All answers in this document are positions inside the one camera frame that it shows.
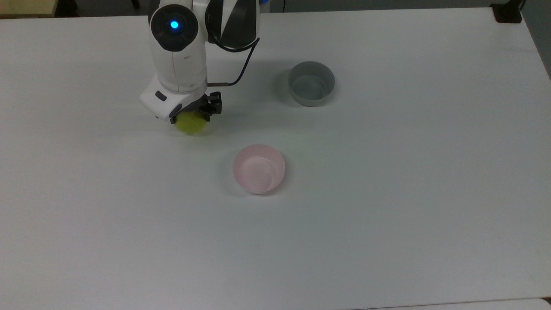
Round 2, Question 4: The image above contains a yellowish wooden surface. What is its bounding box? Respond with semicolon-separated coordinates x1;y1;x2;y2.
0;0;59;19

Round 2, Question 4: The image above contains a yellow-green tennis ball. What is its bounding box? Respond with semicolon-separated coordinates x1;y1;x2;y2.
174;110;210;135

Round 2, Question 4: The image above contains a pink bowl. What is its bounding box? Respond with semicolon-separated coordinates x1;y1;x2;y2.
232;144;286;195

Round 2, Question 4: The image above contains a grey bowl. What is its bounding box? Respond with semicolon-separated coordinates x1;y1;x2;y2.
288;61;336;107

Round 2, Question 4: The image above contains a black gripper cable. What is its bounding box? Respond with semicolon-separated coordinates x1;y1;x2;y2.
206;37;261;87

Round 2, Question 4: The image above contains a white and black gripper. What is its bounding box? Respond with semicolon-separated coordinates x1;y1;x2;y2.
139;73;223;125

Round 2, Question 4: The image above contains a black table clamp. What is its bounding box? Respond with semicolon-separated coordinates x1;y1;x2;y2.
490;0;524;24

